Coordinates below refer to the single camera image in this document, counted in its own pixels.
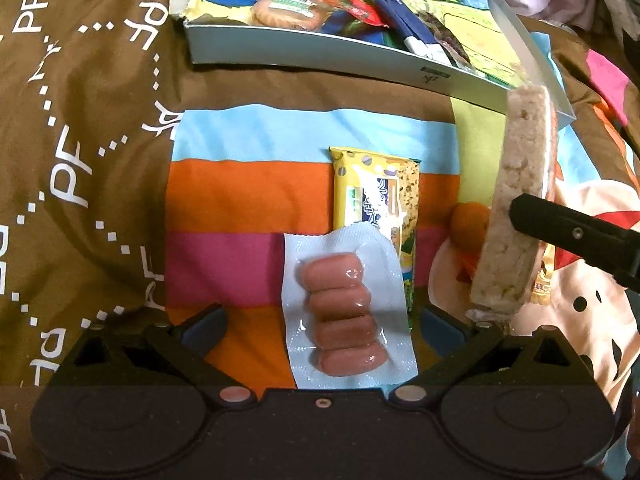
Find puffed rice cracker pack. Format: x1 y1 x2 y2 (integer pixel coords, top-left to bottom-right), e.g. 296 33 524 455
465 83 561 322

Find vacuum packed sausages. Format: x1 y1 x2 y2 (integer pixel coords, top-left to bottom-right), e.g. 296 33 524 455
281 222 418 391

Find yellow snack bar packet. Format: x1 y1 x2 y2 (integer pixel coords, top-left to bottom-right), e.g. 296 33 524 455
329 146 420 310

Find colourful striped bedsheet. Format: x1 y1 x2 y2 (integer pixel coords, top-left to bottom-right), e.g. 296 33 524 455
164 29 640 480

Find blue snack stick packet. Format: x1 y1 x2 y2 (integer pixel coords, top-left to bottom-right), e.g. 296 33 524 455
371 0 452 67

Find grey cartoon-lined tray box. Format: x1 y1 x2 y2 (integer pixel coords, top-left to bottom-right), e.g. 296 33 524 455
169 0 575 126

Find brown patterned PF blanket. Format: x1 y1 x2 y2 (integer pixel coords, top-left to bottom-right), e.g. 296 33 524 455
0 0 640 480

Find round biscuit pack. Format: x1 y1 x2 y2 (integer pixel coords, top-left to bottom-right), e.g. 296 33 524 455
252 0 331 32

